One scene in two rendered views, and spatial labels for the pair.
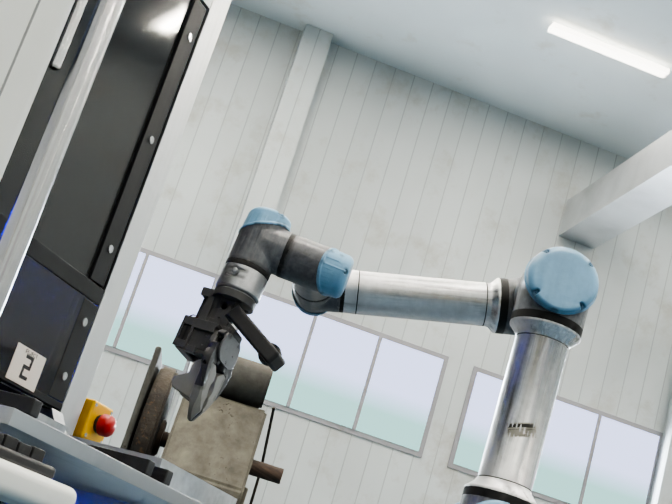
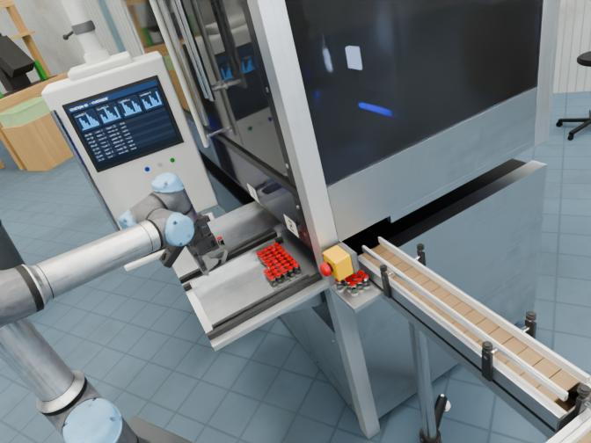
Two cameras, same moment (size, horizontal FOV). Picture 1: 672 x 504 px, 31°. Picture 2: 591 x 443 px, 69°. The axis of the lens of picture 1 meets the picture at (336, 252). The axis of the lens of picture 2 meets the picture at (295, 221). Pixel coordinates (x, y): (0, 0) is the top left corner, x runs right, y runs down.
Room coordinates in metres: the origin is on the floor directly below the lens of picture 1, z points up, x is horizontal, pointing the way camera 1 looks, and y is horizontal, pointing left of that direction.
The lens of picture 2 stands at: (2.89, -0.43, 1.78)
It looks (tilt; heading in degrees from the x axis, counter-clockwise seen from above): 32 degrees down; 135
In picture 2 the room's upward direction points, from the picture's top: 16 degrees counter-clockwise
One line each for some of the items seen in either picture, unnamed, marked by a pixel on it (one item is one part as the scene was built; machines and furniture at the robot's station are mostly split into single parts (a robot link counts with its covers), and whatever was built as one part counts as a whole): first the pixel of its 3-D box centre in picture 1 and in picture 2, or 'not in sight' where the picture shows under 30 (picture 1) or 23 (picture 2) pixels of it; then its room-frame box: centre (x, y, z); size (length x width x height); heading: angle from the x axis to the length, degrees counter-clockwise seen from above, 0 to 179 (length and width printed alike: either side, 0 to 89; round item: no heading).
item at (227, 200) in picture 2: not in sight; (231, 206); (1.23, 0.80, 0.73); 1.98 x 0.01 x 0.25; 155
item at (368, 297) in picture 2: not in sight; (361, 288); (2.27, 0.38, 0.87); 0.14 x 0.13 x 0.02; 65
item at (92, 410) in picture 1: (83, 420); (339, 261); (2.24, 0.35, 0.99); 0.08 x 0.07 x 0.07; 65
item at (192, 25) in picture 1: (132, 189); (277, 127); (2.10, 0.39, 1.40); 0.05 x 0.01 x 0.80; 155
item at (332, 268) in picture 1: (316, 269); (146, 218); (1.92, 0.02, 1.30); 0.11 x 0.11 x 0.08; 87
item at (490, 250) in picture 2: not in sight; (323, 214); (1.46, 1.24, 0.44); 2.06 x 1.00 x 0.88; 155
